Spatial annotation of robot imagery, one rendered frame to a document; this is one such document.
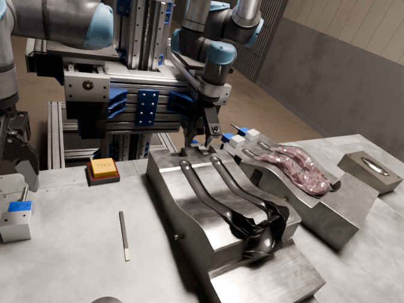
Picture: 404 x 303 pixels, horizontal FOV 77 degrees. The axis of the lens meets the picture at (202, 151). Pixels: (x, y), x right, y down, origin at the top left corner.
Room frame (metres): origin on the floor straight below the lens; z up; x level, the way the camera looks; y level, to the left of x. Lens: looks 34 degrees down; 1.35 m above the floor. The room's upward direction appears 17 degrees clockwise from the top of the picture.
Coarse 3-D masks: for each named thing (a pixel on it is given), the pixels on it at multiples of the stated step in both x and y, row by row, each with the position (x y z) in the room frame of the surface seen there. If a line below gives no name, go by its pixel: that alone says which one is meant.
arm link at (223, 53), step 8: (216, 48) 0.75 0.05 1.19; (224, 48) 0.75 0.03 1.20; (232, 48) 0.77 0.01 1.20; (208, 56) 0.76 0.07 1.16; (216, 56) 0.74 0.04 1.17; (224, 56) 0.75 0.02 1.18; (232, 56) 0.77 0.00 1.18; (208, 64) 0.75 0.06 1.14; (216, 64) 0.74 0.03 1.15; (224, 64) 0.75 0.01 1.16; (208, 72) 0.75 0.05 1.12; (216, 72) 0.74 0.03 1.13; (224, 72) 0.75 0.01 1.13; (208, 80) 0.74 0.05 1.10; (216, 80) 0.74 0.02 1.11; (224, 80) 0.76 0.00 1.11
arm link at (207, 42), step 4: (208, 40) 0.87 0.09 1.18; (212, 40) 0.89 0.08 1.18; (204, 44) 0.86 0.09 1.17; (208, 44) 0.86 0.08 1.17; (204, 48) 0.85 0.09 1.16; (208, 48) 0.85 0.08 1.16; (204, 52) 0.85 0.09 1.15; (236, 52) 0.92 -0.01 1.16; (200, 56) 0.85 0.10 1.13; (204, 56) 0.85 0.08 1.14; (236, 56) 0.92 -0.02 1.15; (200, 60) 0.86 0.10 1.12; (204, 60) 0.85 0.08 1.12; (232, 64) 0.84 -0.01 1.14
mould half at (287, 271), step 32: (160, 160) 0.57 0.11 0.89; (192, 160) 0.62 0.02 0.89; (224, 160) 0.67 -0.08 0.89; (160, 192) 0.51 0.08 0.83; (192, 192) 0.49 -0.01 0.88; (224, 192) 0.53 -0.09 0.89; (256, 192) 0.55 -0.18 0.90; (192, 224) 0.37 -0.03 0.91; (224, 224) 0.37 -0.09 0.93; (288, 224) 0.44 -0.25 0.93; (192, 256) 0.34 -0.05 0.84; (224, 256) 0.33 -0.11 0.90; (288, 256) 0.41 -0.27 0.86; (224, 288) 0.28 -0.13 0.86; (256, 288) 0.30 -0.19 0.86; (288, 288) 0.32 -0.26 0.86
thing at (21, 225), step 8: (24, 192) 0.37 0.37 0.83; (24, 200) 0.36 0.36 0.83; (8, 208) 0.32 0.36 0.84; (16, 208) 0.32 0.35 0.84; (24, 208) 0.33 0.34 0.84; (32, 208) 0.35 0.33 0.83; (8, 216) 0.29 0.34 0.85; (16, 216) 0.30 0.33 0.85; (24, 216) 0.30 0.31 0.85; (0, 224) 0.27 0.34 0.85; (8, 224) 0.28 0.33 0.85; (16, 224) 0.28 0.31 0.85; (24, 224) 0.29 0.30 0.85; (32, 224) 0.32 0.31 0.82; (8, 232) 0.27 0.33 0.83; (16, 232) 0.28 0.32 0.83; (24, 232) 0.29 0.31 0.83; (32, 232) 0.31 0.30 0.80; (8, 240) 0.27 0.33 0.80; (16, 240) 0.28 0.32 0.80
